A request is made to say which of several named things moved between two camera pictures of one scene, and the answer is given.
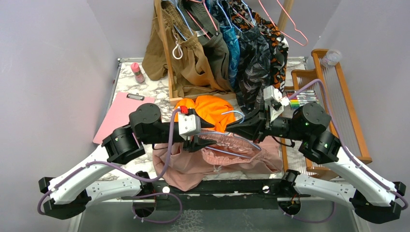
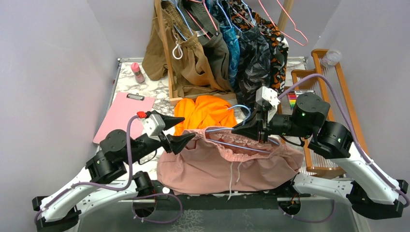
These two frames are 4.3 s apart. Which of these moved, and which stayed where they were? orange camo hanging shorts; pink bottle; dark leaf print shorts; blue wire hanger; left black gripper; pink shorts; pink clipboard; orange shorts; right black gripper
Moved: pink shorts; left black gripper; blue wire hanger
Stayed: dark leaf print shorts; orange shorts; right black gripper; pink clipboard; pink bottle; orange camo hanging shorts
